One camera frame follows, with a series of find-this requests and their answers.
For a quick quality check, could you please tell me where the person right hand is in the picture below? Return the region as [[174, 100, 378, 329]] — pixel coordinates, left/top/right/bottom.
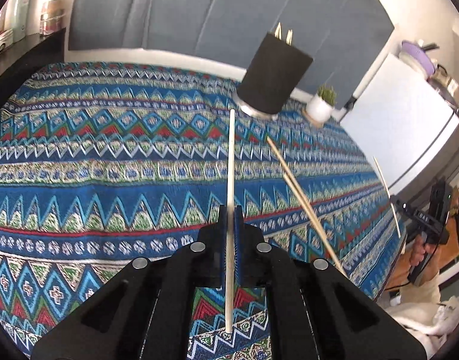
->
[[409, 235, 441, 285]]

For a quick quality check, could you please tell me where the patterned blue tablecloth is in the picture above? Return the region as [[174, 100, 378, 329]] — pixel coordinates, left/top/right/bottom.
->
[[0, 63, 405, 356]]

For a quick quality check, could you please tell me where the grey-blue fabric backdrop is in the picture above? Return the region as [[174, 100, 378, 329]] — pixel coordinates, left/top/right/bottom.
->
[[68, 0, 394, 102]]

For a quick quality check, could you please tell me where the purple bowl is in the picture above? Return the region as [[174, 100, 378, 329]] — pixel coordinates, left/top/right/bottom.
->
[[398, 40, 435, 80]]

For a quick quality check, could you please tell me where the dark side shelf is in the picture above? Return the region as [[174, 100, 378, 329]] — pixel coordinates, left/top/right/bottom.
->
[[0, 28, 66, 109]]

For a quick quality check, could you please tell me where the round wooden coaster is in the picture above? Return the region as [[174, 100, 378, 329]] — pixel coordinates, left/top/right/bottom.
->
[[303, 108, 331, 127]]

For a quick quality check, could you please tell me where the small cactus in white pot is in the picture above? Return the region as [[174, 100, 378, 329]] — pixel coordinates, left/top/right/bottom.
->
[[307, 86, 337, 114]]

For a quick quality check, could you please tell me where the white spray bottle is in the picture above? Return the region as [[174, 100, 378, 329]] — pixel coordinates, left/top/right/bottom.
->
[[11, 0, 31, 43]]

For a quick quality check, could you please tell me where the white board panel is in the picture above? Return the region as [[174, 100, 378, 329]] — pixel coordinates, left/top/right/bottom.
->
[[341, 55, 459, 194]]

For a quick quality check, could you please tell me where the black cylindrical utensil holder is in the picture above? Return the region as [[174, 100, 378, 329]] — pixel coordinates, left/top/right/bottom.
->
[[233, 33, 313, 120]]

